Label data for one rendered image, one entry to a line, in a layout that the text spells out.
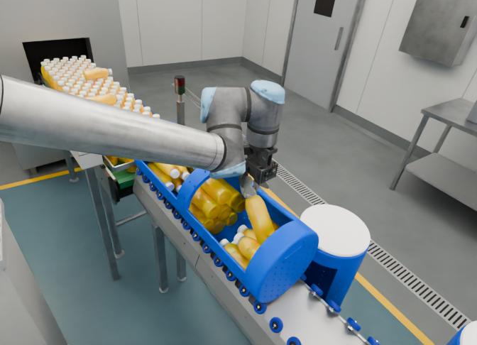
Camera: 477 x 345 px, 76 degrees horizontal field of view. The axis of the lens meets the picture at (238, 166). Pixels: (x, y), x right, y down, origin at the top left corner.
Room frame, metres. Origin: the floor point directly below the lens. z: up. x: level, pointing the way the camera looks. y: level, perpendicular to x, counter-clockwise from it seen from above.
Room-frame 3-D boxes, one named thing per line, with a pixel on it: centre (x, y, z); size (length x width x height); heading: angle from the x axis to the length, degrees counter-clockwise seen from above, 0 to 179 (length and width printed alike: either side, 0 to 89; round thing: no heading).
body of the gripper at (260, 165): (0.76, -0.06, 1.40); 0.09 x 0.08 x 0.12; 43
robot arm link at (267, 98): (0.77, -0.06, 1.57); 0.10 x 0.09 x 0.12; 105
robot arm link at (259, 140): (0.77, -0.06, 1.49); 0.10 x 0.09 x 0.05; 133
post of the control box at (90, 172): (1.25, 0.77, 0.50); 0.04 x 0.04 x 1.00; 43
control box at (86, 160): (1.25, 0.77, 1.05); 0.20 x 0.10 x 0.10; 43
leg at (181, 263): (1.29, 0.32, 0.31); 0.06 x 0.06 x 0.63; 43
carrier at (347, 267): (0.89, -0.41, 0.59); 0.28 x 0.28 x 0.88
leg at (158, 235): (1.19, 0.42, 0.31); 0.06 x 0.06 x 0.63; 43
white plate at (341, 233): (0.89, -0.41, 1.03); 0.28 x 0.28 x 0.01
